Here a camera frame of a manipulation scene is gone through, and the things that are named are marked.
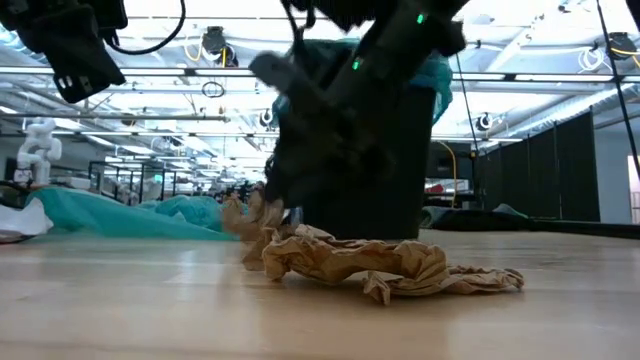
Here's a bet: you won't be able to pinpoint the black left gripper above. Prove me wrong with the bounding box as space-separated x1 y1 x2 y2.
30 4 127 105

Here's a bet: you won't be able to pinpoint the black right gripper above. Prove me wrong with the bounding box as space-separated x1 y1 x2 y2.
264 99 396 206

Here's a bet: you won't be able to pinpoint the black trash bin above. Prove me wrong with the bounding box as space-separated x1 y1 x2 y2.
299 84 437 240

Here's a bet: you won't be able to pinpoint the brown paper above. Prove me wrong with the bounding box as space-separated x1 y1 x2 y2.
222 187 525 306

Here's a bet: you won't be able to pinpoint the blue plastic bin liner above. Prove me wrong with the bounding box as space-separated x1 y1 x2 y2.
272 38 454 126

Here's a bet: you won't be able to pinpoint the teal spare plastic bag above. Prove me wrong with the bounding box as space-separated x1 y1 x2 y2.
27 185 241 242

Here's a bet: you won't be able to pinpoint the black monitor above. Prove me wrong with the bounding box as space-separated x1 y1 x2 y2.
425 142 474 181

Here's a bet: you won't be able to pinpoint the thin black pole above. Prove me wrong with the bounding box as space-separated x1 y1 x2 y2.
594 0 640 181
453 52 482 154

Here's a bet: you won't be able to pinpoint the round black white fixture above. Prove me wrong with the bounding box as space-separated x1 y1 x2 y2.
474 112 496 134

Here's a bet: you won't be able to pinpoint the green black cloth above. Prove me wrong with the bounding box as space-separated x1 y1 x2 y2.
419 203 532 232

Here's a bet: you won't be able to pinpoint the white crumpled paper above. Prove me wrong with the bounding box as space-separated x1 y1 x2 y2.
0 197 55 245

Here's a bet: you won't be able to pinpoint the black partition panels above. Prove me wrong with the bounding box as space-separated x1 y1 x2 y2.
474 110 601 224

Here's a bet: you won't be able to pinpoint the black rack frame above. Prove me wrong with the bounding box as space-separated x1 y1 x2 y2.
88 160 177 199

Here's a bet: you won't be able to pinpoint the black cable loop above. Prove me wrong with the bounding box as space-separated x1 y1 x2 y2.
201 81 226 100

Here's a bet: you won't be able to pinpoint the yellow cable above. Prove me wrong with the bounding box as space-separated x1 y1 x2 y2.
434 140 459 209

